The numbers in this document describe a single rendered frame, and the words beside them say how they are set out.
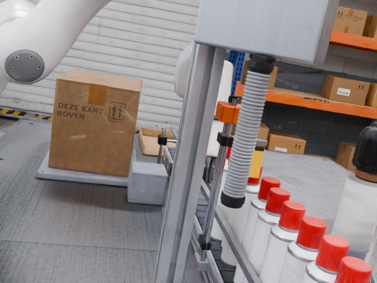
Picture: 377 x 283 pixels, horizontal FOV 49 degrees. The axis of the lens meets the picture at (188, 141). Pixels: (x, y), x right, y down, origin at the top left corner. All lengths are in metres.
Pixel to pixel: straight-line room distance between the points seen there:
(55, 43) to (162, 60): 4.11
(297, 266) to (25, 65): 0.61
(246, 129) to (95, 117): 0.75
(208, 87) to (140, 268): 0.41
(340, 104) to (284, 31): 4.14
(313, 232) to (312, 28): 0.26
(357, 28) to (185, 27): 1.85
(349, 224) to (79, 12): 0.71
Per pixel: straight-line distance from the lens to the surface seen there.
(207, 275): 0.88
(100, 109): 1.24
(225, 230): 0.79
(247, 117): 0.55
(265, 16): 0.56
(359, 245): 0.99
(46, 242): 0.94
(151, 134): 1.90
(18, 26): 0.87
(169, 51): 4.95
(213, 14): 0.59
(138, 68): 4.99
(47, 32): 0.87
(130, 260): 0.90
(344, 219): 0.97
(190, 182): 0.69
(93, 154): 1.27
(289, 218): 0.62
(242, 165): 0.56
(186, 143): 0.66
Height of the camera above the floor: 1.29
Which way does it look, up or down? 14 degrees down
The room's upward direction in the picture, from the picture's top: 10 degrees clockwise
